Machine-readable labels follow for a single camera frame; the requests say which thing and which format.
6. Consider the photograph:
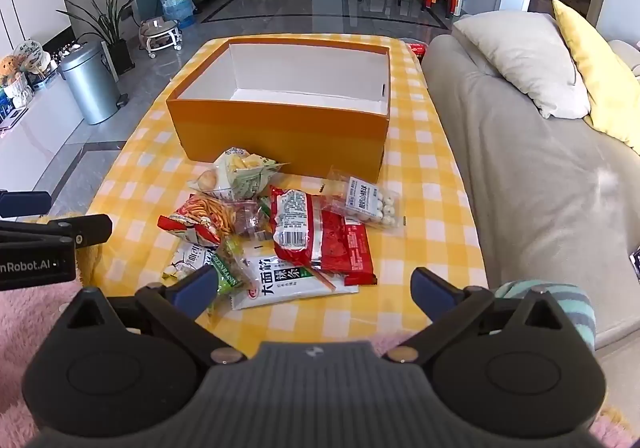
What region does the round paper fan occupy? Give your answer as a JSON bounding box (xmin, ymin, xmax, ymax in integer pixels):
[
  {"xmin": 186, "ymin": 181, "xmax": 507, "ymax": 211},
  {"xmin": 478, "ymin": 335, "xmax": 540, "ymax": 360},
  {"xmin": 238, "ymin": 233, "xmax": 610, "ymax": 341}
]
[{"xmin": 12, "ymin": 41, "xmax": 48, "ymax": 74}]

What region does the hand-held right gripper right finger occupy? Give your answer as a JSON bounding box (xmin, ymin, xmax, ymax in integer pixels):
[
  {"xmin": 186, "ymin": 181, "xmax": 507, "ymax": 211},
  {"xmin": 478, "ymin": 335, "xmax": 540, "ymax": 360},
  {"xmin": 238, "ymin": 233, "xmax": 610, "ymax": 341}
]
[{"xmin": 384, "ymin": 267, "xmax": 576, "ymax": 363}]

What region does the orange cardboard box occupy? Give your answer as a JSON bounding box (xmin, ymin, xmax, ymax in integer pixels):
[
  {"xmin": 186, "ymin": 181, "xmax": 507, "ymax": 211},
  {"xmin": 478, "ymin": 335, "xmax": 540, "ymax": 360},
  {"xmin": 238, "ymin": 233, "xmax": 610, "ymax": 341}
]
[{"xmin": 166, "ymin": 38, "xmax": 392, "ymax": 178}]

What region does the beige pillow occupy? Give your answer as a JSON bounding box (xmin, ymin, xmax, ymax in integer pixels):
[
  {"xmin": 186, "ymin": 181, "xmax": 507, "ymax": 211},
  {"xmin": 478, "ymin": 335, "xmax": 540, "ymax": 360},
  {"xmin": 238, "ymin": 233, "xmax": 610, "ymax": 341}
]
[{"xmin": 452, "ymin": 11, "xmax": 591, "ymax": 120}]

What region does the long red snack packet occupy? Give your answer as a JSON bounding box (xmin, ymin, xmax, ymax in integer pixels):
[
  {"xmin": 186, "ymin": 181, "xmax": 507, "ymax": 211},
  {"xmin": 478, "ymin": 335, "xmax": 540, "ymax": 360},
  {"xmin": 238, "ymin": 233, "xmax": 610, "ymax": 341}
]
[{"xmin": 312, "ymin": 211, "xmax": 378, "ymax": 286}]

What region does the teddy bear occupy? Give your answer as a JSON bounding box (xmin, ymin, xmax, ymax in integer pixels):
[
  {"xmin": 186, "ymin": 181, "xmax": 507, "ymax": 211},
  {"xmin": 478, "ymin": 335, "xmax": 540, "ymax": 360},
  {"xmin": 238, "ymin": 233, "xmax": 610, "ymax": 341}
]
[{"xmin": 0, "ymin": 56, "xmax": 26, "ymax": 85}]

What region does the green white chip packet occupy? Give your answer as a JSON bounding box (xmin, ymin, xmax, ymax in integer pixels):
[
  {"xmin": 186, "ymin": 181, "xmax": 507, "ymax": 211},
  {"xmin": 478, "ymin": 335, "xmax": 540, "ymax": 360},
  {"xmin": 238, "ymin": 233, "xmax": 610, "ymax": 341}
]
[{"xmin": 187, "ymin": 147, "xmax": 291, "ymax": 203}]

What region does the grey metal trash can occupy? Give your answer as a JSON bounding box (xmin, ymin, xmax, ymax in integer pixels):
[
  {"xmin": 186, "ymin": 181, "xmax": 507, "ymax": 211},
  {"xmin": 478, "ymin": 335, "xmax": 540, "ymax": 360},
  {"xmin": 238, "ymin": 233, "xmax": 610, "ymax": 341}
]
[{"xmin": 60, "ymin": 39, "xmax": 123, "ymax": 125}]

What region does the white packet with stick picture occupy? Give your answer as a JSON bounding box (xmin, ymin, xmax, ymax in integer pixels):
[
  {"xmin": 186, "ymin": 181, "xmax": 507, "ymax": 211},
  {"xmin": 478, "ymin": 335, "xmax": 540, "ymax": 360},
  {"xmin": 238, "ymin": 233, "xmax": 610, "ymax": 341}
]
[{"xmin": 230, "ymin": 248, "xmax": 361, "ymax": 311}]

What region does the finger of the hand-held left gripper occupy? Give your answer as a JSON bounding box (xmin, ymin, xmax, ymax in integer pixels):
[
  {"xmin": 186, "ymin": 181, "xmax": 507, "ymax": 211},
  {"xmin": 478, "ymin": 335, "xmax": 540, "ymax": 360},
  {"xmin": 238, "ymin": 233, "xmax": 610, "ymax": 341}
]
[
  {"xmin": 0, "ymin": 191, "xmax": 52, "ymax": 218},
  {"xmin": 0, "ymin": 214, "xmax": 113, "ymax": 249}
]

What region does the clear packet of white balls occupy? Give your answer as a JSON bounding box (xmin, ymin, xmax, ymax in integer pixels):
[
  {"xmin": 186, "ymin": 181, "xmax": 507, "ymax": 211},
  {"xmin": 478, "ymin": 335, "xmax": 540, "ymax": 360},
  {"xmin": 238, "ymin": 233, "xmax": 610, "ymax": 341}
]
[{"xmin": 320, "ymin": 167, "xmax": 403, "ymax": 229}]

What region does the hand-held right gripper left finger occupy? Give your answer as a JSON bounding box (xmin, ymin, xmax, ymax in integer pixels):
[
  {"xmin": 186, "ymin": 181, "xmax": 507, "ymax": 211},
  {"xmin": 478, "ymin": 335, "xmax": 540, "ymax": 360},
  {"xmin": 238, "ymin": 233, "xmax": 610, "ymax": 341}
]
[{"xmin": 50, "ymin": 264, "xmax": 246, "ymax": 364}]

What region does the white TV console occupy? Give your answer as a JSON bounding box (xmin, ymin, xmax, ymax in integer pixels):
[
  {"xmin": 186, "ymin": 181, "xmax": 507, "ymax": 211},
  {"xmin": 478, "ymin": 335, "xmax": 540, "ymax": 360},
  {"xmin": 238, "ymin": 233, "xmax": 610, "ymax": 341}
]
[{"xmin": 0, "ymin": 73, "xmax": 86, "ymax": 179}]

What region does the white wheeled stool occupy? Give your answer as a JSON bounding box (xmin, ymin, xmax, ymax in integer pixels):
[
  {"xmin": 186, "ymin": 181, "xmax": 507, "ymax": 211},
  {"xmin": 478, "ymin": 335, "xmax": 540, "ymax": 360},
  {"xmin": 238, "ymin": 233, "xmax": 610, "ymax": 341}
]
[{"xmin": 139, "ymin": 18, "xmax": 182, "ymax": 59}]

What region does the clear packet of candies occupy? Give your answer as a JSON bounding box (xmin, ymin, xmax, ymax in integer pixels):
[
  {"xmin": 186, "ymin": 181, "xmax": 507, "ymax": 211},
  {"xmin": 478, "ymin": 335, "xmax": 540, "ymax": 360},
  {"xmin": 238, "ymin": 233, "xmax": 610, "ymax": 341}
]
[{"xmin": 235, "ymin": 203, "xmax": 273, "ymax": 241}]

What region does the teal striped cloth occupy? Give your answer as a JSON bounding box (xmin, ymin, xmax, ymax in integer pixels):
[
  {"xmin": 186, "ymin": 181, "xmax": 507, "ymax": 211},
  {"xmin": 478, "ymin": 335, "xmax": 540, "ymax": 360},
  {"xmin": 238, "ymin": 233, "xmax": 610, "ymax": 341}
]
[{"xmin": 492, "ymin": 281, "xmax": 598, "ymax": 354}]

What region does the green raisin packet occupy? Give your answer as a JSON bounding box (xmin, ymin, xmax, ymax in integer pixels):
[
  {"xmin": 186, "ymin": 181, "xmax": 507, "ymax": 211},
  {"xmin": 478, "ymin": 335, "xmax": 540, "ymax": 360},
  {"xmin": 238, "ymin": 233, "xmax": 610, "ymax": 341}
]
[{"xmin": 210, "ymin": 238, "xmax": 251, "ymax": 314}]

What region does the beige sofa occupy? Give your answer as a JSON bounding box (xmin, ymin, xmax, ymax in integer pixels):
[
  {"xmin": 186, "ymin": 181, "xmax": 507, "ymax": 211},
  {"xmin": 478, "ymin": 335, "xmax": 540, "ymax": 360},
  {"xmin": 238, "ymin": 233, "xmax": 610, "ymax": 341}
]
[{"xmin": 422, "ymin": 13, "xmax": 640, "ymax": 359}]

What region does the pink fluffy rug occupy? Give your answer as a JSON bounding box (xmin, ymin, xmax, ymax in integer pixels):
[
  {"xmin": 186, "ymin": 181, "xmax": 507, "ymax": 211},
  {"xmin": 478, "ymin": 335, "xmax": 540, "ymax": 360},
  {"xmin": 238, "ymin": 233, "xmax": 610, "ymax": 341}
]
[{"xmin": 0, "ymin": 273, "xmax": 636, "ymax": 448}]

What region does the potted long-leaf plant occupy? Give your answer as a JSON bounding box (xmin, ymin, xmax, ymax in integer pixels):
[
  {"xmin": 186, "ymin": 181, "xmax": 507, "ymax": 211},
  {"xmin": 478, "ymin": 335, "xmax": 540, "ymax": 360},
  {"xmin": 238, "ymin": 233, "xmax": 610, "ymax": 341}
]
[{"xmin": 55, "ymin": 0, "xmax": 137, "ymax": 75}]

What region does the red noodle stick packet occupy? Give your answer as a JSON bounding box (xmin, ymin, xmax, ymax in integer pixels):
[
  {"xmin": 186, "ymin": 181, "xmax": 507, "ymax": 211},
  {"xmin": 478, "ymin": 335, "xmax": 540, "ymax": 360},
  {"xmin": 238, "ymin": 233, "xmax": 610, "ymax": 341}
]
[{"xmin": 157, "ymin": 195, "xmax": 238, "ymax": 246}]

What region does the yellow pillow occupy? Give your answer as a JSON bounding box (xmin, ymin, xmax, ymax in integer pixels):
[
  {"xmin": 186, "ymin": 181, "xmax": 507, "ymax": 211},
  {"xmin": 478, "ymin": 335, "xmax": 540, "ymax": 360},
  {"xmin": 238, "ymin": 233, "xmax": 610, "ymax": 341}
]
[{"xmin": 552, "ymin": 0, "xmax": 640, "ymax": 156}]

